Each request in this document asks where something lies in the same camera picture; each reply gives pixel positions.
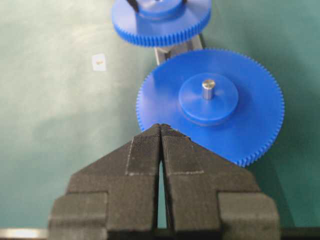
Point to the small blue gear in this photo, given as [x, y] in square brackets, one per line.
[160, 23]

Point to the small white paper tag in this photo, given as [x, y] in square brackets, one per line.
[98, 62]

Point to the silver aluminium extrusion rail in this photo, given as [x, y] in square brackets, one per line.
[162, 54]

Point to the large blue gear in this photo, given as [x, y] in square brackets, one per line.
[240, 123]

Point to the steel shaft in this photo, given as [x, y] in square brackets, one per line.
[208, 86]

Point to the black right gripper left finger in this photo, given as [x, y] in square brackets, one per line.
[115, 197]

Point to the teal table mat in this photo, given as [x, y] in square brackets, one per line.
[57, 115]

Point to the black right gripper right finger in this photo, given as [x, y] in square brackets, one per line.
[210, 198]

